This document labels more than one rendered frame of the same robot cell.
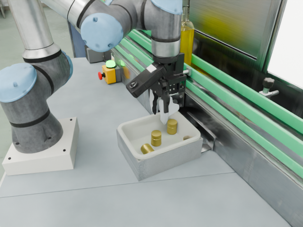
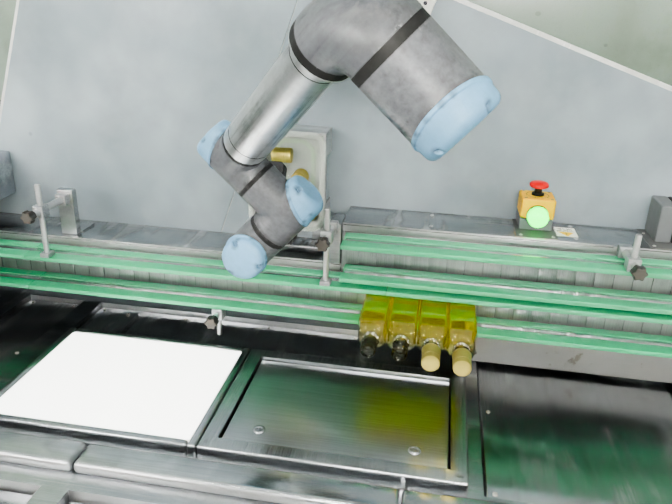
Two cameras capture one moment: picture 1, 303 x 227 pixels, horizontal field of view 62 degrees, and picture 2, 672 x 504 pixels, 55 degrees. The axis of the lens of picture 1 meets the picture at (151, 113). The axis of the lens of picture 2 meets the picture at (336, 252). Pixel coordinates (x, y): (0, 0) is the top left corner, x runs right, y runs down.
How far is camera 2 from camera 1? 121 cm
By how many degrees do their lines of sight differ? 56
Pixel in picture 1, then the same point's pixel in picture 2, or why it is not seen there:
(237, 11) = (305, 398)
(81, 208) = (251, 43)
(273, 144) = (167, 261)
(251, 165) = (191, 239)
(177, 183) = not seen: hidden behind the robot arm
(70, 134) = not seen: hidden behind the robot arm
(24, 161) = not seen: outside the picture
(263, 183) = (176, 234)
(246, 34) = (284, 378)
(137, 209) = (223, 101)
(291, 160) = (145, 257)
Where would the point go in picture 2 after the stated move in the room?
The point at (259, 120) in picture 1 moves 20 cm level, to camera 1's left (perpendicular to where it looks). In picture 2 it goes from (183, 269) to (220, 194)
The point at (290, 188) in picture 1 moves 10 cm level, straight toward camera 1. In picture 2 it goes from (141, 240) to (122, 201)
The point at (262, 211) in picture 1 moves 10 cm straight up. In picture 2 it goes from (167, 215) to (150, 228)
